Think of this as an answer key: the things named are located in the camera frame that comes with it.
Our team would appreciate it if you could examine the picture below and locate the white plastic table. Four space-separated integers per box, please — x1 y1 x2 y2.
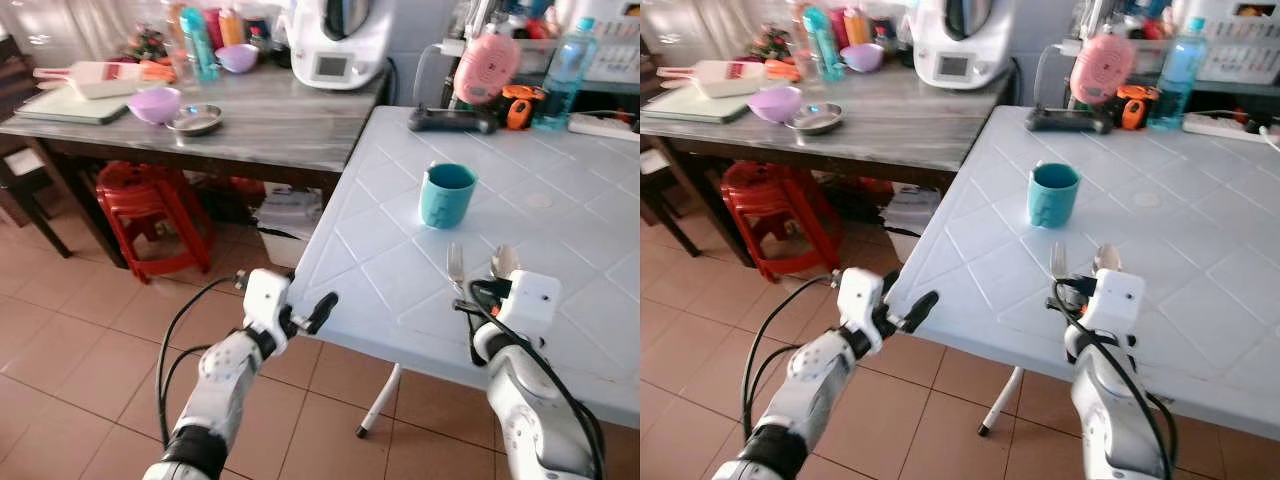
285 105 641 438
885 105 1280 441

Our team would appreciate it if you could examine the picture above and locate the white kitchen cooking machine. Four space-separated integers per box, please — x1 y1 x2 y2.
285 0 396 91
912 0 1019 91

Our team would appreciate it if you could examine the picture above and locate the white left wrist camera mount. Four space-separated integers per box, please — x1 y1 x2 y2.
243 268 293 351
838 267 886 356

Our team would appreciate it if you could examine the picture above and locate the grey top wooden table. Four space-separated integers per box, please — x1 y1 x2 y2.
640 65 1021 271
0 65 393 271

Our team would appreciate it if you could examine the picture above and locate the red plastic stool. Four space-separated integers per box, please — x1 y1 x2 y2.
720 160 841 283
95 160 216 284

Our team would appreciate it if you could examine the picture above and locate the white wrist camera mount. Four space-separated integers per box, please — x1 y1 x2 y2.
1082 268 1146 337
838 267 886 356
497 270 563 337
243 268 293 351

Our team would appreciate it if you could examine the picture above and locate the pale green cutting board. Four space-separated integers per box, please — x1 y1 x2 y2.
640 85 751 124
15 85 131 126

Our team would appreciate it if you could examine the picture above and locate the white mandoline slicer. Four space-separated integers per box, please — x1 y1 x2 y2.
33 60 146 99
655 60 766 99

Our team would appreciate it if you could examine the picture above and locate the teal drinking bottle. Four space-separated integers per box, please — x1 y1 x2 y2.
180 7 219 83
802 7 844 83

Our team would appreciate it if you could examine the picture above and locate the white device cable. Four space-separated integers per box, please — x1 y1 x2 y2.
1032 40 1083 107
414 40 467 107

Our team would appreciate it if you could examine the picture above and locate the small purple bowl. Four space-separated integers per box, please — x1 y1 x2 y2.
840 43 885 73
216 43 260 74

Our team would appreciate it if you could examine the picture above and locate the white storage box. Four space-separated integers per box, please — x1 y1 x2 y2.
255 185 323 269
880 185 941 263

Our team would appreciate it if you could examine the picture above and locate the steel bowl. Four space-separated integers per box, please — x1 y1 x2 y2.
786 102 844 135
165 103 224 136

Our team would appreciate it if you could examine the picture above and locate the large purple bowl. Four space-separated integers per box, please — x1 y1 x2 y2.
747 86 804 124
128 87 183 125

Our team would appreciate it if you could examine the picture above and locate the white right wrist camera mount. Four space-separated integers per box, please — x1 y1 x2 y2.
1082 268 1146 337
497 270 563 337

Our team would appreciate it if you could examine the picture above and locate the blue plastic water bottle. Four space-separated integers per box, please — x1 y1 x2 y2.
533 17 598 131
1148 17 1209 132

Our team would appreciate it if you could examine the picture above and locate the white power strip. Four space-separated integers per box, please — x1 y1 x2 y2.
568 112 641 141
1183 112 1280 143

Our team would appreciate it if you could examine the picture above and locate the small flower bouquet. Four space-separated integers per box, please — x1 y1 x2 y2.
750 25 796 63
125 25 171 63

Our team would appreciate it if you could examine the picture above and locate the white curtain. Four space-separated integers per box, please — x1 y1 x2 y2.
640 0 786 63
0 0 161 66

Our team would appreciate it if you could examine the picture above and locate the pink oval device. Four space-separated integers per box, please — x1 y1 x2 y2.
1070 33 1136 106
453 30 521 106

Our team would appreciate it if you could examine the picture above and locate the black handheld controller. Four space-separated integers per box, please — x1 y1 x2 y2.
1025 105 1113 134
408 105 498 134

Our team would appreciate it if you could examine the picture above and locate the teal cup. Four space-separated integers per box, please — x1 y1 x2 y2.
420 163 479 229
1028 162 1082 228

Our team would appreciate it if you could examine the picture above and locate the orange black tool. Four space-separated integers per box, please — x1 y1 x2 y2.
500 85 546 131
1115 85 1161 131

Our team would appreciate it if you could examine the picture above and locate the white plastic basket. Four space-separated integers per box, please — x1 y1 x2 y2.
555 0 641 83
1195 0 1280 86

